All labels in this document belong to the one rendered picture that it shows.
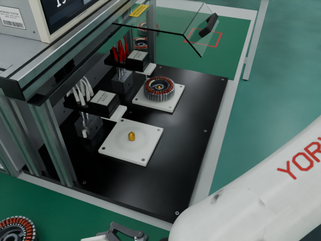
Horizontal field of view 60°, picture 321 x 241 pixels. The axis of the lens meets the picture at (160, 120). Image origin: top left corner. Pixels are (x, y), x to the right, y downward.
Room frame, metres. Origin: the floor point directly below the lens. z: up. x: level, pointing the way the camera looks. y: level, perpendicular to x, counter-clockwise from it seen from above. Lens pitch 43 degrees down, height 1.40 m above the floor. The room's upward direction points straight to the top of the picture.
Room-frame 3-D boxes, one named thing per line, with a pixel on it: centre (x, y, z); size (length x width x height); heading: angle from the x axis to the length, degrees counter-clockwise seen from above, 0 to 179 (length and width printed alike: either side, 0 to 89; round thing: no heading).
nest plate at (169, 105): (0.80, 0.00, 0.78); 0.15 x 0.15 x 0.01; 70
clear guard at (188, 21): (0.84, 0.00, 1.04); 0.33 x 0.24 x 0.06; 70
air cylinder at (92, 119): (0.62, 0.22, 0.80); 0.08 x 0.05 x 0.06; 160
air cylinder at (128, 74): (0.85, 0.14, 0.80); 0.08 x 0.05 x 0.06; 160
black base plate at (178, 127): (0.69, 0.06, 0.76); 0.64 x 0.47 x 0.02; 160
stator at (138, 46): (1.18, 0.09, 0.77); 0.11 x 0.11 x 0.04
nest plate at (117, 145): (0.58, 0.09, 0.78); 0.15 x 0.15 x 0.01; 70
